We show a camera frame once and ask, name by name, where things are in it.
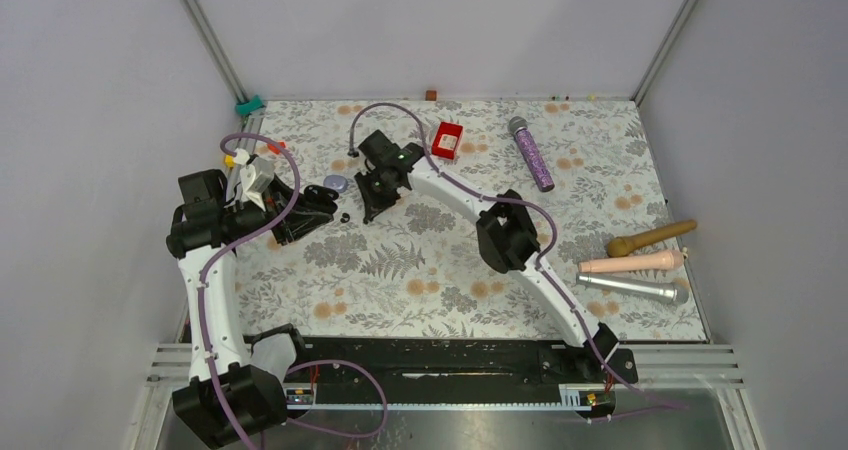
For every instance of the orange triangular block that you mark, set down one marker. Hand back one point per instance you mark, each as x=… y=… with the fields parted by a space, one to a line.
x=276 y=147

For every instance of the floral patterned mat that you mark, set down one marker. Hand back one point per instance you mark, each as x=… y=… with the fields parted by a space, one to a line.
x=415 y=270

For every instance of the teal block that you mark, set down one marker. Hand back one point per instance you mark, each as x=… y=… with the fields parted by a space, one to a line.
x=246 y=108

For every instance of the purple glitter microphone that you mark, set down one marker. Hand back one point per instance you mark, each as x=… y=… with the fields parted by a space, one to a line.
x=518 y=129

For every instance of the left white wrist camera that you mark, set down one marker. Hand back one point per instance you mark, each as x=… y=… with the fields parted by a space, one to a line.
x=255 y=175

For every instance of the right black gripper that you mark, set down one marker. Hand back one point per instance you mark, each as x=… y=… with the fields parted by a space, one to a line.
x=374 y=203

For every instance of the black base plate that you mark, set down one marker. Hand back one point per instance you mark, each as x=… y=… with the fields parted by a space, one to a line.
x=420 y=373

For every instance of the red open box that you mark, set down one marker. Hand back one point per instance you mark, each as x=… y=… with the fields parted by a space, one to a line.
x=447 y=141

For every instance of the wooden handle stick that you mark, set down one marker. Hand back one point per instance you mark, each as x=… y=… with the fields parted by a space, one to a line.
x=625 y=245

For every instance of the pink cylinder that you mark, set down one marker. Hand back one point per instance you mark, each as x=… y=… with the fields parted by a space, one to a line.
x=663 y=260

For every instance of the silver metal cylinder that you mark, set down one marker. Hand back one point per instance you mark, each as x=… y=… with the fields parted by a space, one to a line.
x=666 y=293

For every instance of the lavender earbud charging case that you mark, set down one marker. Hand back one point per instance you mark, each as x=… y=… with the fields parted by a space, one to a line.
x=338 y=183

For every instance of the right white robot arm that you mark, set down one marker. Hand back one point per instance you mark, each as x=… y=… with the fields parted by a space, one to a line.
x=507 y=238

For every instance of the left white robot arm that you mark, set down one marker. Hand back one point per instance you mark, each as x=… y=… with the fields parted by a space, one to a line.
x=235 y=383

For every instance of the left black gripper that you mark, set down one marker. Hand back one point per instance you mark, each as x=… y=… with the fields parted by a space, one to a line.
x=298 y=221

